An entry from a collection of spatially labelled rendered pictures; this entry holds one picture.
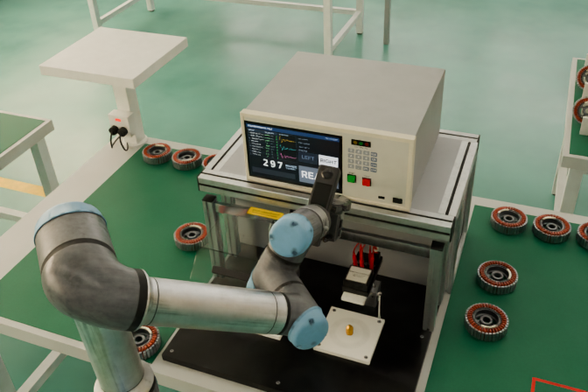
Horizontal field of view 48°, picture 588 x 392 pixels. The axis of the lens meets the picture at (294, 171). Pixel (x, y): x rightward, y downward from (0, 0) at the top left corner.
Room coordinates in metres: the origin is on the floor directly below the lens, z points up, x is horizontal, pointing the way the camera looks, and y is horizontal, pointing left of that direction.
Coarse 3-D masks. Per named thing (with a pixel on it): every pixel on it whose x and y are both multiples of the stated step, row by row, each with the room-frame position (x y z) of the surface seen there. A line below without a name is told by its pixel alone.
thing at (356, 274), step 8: (352, 264) 1.31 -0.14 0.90; (376, 264) 1.30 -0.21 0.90; (352, 272) 1.25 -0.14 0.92; (360, 272) 1.25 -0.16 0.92; (368, 272) 1.25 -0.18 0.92; (376, 272) 1.28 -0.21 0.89; (344, 280) 1.23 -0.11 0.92; (352, 280) 1.22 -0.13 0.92; (360, 280) 1.22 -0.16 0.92; (368, 280) 1.22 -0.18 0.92; (344, 288) 1.23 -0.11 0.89; (352, 288) 1.22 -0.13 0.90; (360, 288) 1.21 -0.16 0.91; (368, 288) 1.22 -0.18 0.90; (344, 296) 1.21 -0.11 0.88; (352, 296) 1.21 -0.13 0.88; (360, 296) 1.21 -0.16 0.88
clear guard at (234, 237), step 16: (240, 208) 1.36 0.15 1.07; (272, 208) 1.35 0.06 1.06; (288, 208) 1.35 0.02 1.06; (224, 224) 1.30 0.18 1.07; (240, 224) 1.30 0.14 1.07; (256, 224) 1.29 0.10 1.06; (272, 224) 1.29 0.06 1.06; (208, 240) 1.24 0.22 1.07; (224, 240) 1.24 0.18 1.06; (240, 240) 1.23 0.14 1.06; (256, 240) 1.23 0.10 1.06; (208, 256) 1.19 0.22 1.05; (224, 256) 1.18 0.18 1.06; (240, 256) 1.18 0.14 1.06; (256, 256) 1.17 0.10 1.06; (192, 272) 1.18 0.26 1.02; (208, 272) 1.17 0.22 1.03
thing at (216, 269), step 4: (216, 268) 1.14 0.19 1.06; (220, 268) 1.14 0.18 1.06; (224, 268) 1.14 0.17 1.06; (212, 272) 1.14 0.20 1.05; (216, 272) 1.13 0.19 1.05; (220, 272) 1.13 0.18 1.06; (224, 272) 1.13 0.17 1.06; (228, 272) 1.13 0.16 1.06; (232, 272) 1.13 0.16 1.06; (236, 272) 1.12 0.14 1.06; (240, 272) 1.12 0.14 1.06; (228, 276) 1.12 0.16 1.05; (232, 276) 1.12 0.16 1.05; (236, 276) 1.12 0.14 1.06; (240, 276) 1.11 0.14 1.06; (244, 276) 1.11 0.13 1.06; (248, 276) 1.11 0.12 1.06; (244, 280) 1.11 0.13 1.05
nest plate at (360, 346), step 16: (336, 320) 1.22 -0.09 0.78; (352, 320) 1.22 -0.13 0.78; (368, 320) 1.21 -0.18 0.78; (384, 320) 1.21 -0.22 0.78; (336, 336) 1.16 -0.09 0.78; (352, 336) 1.16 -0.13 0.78; (368, 336) 1.16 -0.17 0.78; (336, 352) 1.11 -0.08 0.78; (352, 352) 1.11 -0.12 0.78; (368, 352) 1.11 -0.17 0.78
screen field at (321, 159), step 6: (300, 156) 1.36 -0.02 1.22; (306, 156) 1.35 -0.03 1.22; (312, 156) 1.35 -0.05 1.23; (318, 156) 1.34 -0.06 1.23; (324, 156) 1.33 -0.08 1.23; (306, 162) 1.35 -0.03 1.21; (312, 162) 1.35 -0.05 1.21; (318, 162) 1.34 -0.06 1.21; (324, 162) 1.33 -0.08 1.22; (330, 162) 1.33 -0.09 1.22; (336, 162) 1.32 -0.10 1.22
